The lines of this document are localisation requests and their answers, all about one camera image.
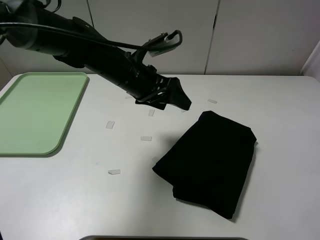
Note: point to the clear tape piece centre left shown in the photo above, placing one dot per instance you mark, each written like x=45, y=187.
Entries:
x=151, y=112

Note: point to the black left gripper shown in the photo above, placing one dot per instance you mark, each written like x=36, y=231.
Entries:
x=158, y=91

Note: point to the clear tape piece upper right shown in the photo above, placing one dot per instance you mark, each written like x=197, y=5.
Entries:
x=212, y=101

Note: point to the clear tape piece middle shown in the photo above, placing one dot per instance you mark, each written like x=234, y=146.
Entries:
x=146, y=138

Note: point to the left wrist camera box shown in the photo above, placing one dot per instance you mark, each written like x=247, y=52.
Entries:
x=166, y=43

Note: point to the clear tape piece far left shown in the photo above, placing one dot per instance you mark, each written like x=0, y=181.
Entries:
x=110, y=124

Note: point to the black short sleeve t-shirt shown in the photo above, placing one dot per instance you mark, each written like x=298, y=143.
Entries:
x=208, y=165

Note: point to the light green plastic tray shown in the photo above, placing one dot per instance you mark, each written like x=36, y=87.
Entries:
x=37, y=109

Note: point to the clear tape piece lower left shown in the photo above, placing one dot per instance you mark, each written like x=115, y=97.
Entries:
x=114, y=172

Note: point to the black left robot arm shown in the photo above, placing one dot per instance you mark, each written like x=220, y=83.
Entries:
x=29, y=25

